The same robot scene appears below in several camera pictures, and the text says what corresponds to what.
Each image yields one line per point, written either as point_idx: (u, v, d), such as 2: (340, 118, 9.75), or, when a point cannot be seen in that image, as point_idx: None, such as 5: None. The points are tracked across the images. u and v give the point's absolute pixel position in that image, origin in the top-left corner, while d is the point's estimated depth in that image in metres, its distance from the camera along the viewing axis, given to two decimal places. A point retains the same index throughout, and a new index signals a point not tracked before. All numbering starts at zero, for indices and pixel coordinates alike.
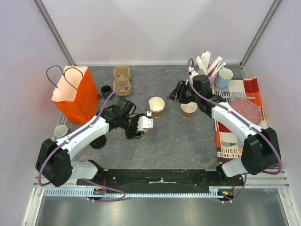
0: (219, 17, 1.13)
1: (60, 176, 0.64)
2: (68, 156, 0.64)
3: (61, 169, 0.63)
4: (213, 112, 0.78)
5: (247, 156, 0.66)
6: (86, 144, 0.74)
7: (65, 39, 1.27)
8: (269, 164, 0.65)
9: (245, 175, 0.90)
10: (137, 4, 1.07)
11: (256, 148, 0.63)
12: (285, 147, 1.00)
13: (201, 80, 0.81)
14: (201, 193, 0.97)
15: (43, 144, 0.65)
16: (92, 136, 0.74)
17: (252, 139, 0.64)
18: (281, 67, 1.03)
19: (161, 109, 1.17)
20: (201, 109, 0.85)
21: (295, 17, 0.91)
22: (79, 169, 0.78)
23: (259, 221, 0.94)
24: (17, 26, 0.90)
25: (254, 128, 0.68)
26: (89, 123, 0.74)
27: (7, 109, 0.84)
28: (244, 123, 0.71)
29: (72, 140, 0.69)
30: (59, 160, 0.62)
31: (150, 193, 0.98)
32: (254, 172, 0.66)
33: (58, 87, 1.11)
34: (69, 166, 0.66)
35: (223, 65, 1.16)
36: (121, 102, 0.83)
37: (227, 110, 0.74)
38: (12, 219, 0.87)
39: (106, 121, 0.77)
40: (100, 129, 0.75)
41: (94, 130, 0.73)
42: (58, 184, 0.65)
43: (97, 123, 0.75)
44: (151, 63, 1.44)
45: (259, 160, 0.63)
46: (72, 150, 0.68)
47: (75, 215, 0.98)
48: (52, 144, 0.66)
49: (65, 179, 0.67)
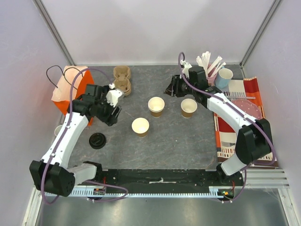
0: (219, 17, 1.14)
1: (65, 187, 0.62)
2: (62, 167, 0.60)
3: (63, 181, 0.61)
4: (209, 103, 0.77)
5: (241, 146, 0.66)
6: (73, 146, 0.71)
7: (65, 39, 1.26)
8: (262, 153, 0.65)
9: (245, 175, 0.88)
10: (136, 4, 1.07)
11: (249, 138, 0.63)
12: (285, 147, 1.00)
13: (197, 70, 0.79)
14: (201, 193, 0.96)
15: (31, 169, 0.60)
16: (75, 137, 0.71)
17: (246, 129, 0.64)
18: (281, 67, 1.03)
19: (161, 109, 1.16)
20: (197, 100, 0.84)
21: (295, 17, 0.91)
22: (81, 172, 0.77)
23: (259, 221, 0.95)
24: (17, 26, 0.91)
25: (248, 118, 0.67)
26: (65, 125, 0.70)
27: (8, 110, 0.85)
28: (239, 114, 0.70)
29: (58, 151, 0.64)
30: (56, 176, 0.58)
31: (150, 193, 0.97)
32: (247, 162, 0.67)
33: (58, 87, 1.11)
34: (68, 173, 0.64)
35: (223, 65, 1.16)
36: (89, 89, 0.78)
37: (223, 101, 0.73)
38: (12, 219, 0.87)
39: (82, 113, 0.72)
40: (78, 125, 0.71)
41: (73, 130, 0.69)
42: (67, 193, 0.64)
43: (74, 120, 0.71)
44: (151, 63, 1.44)
45: (252, 149, 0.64)
46: (63, 160, 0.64)
47: (75, 215, 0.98)
48: (41, 164, 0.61)
49: (71, 185, 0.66)
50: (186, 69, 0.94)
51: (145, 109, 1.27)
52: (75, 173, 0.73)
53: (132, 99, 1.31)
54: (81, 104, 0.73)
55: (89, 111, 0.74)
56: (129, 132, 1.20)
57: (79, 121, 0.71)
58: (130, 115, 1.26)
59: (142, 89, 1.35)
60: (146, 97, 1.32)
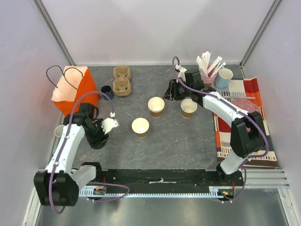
0: (219, 17, 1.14)
1: (71, 195, 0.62)
2: (67, 173, 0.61)
3: (69, 188, 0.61)
4: (204, 101, 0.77)
5: (234, 139, 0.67)
6: (74, 155, 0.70)
7: (65, 39, 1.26)
8: (256, 146, 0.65)
9: (245, 175, 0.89)
10: (136, 4, 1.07)
11: (242, 130, 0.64)
12: (286, 147, 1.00)
13: (192, 72, 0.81)
14: (201, 193, 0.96)
15: (35, 182, 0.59)
16: (75, 146, 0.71)
17: (238, 121, 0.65)
18: (281, 67, 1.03)
19: (161, 109, 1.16)
20: (193, 100, 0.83)
21: (295, 17, 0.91)
22: (82, 175, 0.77)
23: (259, 221, 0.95)
24: (17, 26, 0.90)
25: (241, 112, 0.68)
26: (64, 135, 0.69)
27: (8, 109, 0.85)
28: (232, 108, 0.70)
29: (60, 159, 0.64)
30: (62, 183, 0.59)
31: (150, 193, 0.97)
32: (242, 155, 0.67)
33: (58, 87, 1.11)
34: (73, 182, 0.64)
35: (223, 65, 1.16)
36: (83, 107, 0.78)
37: (217, 98, 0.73)
38: (12, 219, 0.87)
39: (78, 124, 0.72)
40: (77, 134, 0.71)
41: (72, 140, 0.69)
42: (74, 202, 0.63)
43: (72, 131, 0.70)
44: (151, 63, 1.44)
45: (245, 141, 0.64)
46: (67, 167, 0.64)
47: (75, 215, 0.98)
48: (45, 175, 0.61)
49: (77, 195, 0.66)
50: (182, 73, 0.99)
51: (145, 109, 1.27)
52: (78, 180, 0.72)
53: (132, 99, 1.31)
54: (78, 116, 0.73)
55: (84, 123, 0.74)
56: (129, 132, 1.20)
57: (77, 131, 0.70)
58: (130, 115, 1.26)
59: (142, 89, 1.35)
60: (146, 97, 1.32)
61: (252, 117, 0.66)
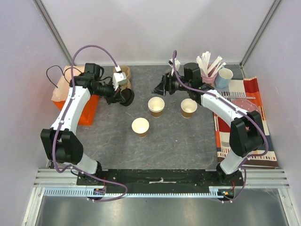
0: (219, 18, 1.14)
1: (75, 153, 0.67)
2: (71, 132, 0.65)
3: (74, 146, 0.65)
4: (202, 100, 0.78)
5: (233, 138, 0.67)
6: (80, 117, 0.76)
7: (65, 38, 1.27)
8: (255, 145, 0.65)
9: (245, 174, 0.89)
10: (136, 4, 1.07)
11: (241, 130, 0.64)
12: (286, 147, 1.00)
13: (192, 68, 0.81)
14: (201, 193, 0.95)
15: (43, 136, 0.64)
16: (81, 107, 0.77)
17: (238, 121, 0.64)
18: (281, 67, 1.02)
19: (161, 109, 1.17)
20: (191, 98, 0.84)
21: (295, 17, 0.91)
22: (85, 155, 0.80)
23: (259, 221, 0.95)
24: (18, 26, 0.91)
25: (240, 111, 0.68)
26: (69, 97, 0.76)
27: (8, 110, 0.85)
28: (231, 107, 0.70)
29: (66, 118, 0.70)
30: (66, 141, 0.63)
31: (150, 193, 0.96)
32: (241, 154, 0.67)
33: (58, 87, 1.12)
34: (77, 140, 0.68)
35: (223, 65, 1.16)
36: (89, 68, 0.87)
37: (216, 97, 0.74)
38: (12, 219, 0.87)
39: (83, 86, 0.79)
40: (82, 97, 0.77)
41: (77, 101, 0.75)
42: (78, 160, 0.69)
43: (77, 93, 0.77)
44: (151, 63, 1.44)
45: (244, 141, 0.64)
46: (71, 126, 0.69)
47: (75, 215, 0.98)
48: (51, 131, 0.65)
49: (80, 154, 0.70)
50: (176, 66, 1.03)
51: (145, 109, 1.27)
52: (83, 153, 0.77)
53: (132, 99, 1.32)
54: (83, 79, 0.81)
55: (90, 85, 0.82)
56: (129, 132, 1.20)
57: (82, 93, 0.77)
58: (130, 115, 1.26)
59: (142, 89, 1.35)
60: (146, 97, 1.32)
61: (251, 117, 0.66)
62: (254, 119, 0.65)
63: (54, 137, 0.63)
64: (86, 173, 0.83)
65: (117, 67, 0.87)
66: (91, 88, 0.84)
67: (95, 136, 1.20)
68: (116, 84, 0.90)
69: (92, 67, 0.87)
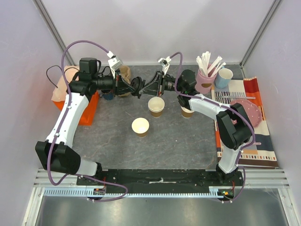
0: (219, 18, 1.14)
1: (71, 165, 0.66)
2: (67, 145, 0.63)
3: (69, 159, 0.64)
4: (191, 104, 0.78)
5: (223, 132, 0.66)
6: (76, 126, 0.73)
7: (65, 38, 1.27)
8: (244, 135, 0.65)
9: (243, 169, 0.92)
10: (136, 4, 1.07)
11: (227, 121, 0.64)
12: (286, 146, 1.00)
13: (190, 81, 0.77)
14: (201, 193, 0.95)
15: (36, 149, 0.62)
16: (78, 115, 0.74)
17: (222, 114, 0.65)
18: (281, 66, 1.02)
19: (161, 109, 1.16)
20: (179, 102, 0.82)
21: (295, 17, 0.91)
22: (83, 159, 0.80)
23: (259, 221, 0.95)
24: (18, 27, 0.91)
25: (223, 106, 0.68)
26: (66, 105, 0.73)
27: (8, 110, 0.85)
28: (215, 103, 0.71)
29: (61, 130, 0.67)
30: (61, 154, 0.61)
31: (150, 193, 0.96)
32: (233, 146, 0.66)
33: (58, 87, 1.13)
34: (73, 152, 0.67)
35: (223, 65, 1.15)
36: (84, 67, 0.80)
37: (201, 99, 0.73)
38: (12, 219, 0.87)
39: (81, 93, 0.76)
40: (79, 106, 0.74)
41: (74, 111, 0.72)
42: (73, 171, 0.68)
43: (75, 101, 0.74)
44: (151, 63, 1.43)
45: (232, 132, 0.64)
46: (67, 139, 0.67)
47: (75, 215, 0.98)
48: (46, 144, 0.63)
49: (75, 165, 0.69)
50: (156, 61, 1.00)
51: (144, 110, 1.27)
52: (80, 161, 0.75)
53: (132, 99, 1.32)
54: (80, 86, 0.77)
55: (88, 91, 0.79)
56: (129, 132, 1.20)
57: (79, 102, 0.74)
58: (130, 115, 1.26)
59: None
60: (146, 97, 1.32)
61: (235, 109, 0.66)
62: (238, 110, 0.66)
63: (49, 150, 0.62)
64: (86, 176, 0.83)
65: (108, 52, 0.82)
66: (90, 93, 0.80)
67: (95, 136, 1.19)
68: (112, 69, 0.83)
69: (87, 66, 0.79)
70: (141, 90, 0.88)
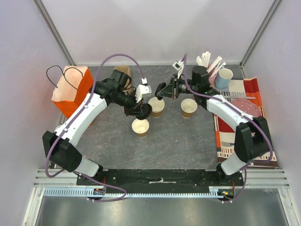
0: (219, 18, 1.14)
1: (71, 162, 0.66)
2: (70, 143, 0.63)
3: (69, 156, 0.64)
4: (209, 105, 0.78)
5: (239, 144, 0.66)
6: (87, 126, 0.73)
7: (65, 38, 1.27)
8: (260, 151, 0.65)
9: (245, 175, 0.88)
10: (136, 5, 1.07)
11: (247, 135, 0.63)
12: (286, 146, 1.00)
13: (201, 73, 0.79)
14: (201, 193, 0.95)
15: (44, 137, 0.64)
16: (92, 116, 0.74)
17: (243, 126, 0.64)
18: (281, 67, 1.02)
19: (161, 109, 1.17)
20: (197, 101, 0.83)
21: (295, 17, 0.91)
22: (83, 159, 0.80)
23: (258, 221, 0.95)
24: (18, 27, 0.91)
25: (245, 117, 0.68)
26: (83, 103, 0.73)
27: (8, 110, 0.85)
28: (236, 112, 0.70)
29: (71, 126, 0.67)
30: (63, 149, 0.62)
31: (150, 193, 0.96)
32: (245, 159, 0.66)
33: (58, 87, 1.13)
34: (76, 151, 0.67)
35: (223, 65, 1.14)
36: (115, 76, 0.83)
37: (221, 101, 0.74)
38: (12, 219, 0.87)
39: (102, 95, 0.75)
40: (96, 108, 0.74)
41: (89, 110, 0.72)
42: (70, 169, 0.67)
43: (92, 102, 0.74)
44: (151, 63, 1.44)
45: (249, 146, 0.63)
46: (73, 137, 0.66)
47: (75, 215, 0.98)
48: (52, 135, 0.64)
49: (74, 165, 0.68)
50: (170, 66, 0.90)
51: None
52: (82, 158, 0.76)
53: None
54: (104, 88, 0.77)
55: (109, 96, 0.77)
56: (129, 132, 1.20)
57: (97, 104, 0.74)
58: None
59: None
60: None
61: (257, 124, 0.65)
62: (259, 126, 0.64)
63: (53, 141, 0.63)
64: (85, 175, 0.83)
65: (144, 79, 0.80)
66: (110, 99, 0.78)
67: (95, 136, 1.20)
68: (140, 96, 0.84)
69: (118, 76, 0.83)
70: (159, 92, 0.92)
